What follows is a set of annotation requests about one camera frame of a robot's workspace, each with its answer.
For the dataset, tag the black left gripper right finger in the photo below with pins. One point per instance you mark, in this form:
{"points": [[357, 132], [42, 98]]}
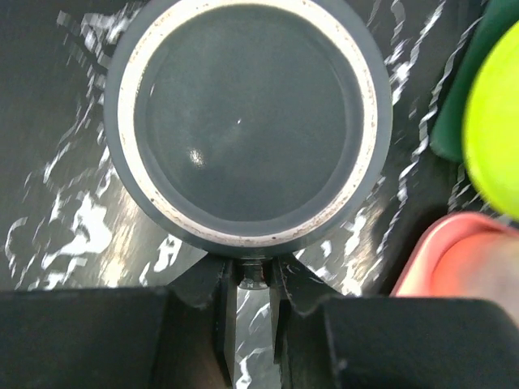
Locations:
{"points": [[323, 339]]}

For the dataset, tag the lime green plate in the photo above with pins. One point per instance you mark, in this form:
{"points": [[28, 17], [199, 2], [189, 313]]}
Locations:
{"points": [[490, 126]]}

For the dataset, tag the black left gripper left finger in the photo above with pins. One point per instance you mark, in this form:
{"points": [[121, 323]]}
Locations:
{"points": [[179, 335]]}

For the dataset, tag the grey ceramic mug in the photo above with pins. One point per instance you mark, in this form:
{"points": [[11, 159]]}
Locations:
{"points": [[248, 129]]}

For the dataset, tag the pink plastic tray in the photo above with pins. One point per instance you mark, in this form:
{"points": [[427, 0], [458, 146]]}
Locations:
{"points": [[453, 246]]}

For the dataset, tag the dark green mat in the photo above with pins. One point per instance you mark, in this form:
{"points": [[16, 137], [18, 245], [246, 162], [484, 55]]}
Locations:
{"points": [[446, 133]]}

